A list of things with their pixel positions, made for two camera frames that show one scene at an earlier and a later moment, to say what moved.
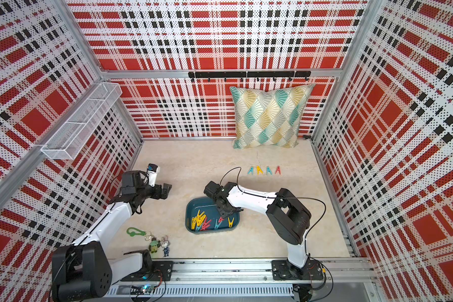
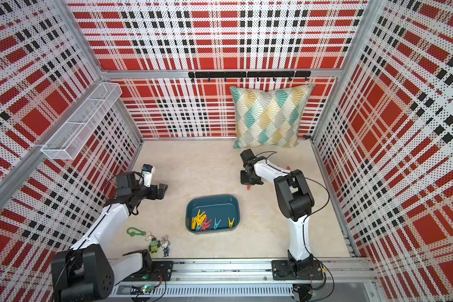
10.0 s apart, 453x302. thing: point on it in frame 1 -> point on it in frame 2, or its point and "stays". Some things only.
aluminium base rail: x=338 y=280 stays
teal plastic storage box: x=202 y=217 stays
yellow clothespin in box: x=198 y=219 stays
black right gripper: x=224 y=214 -> x=243 y=179
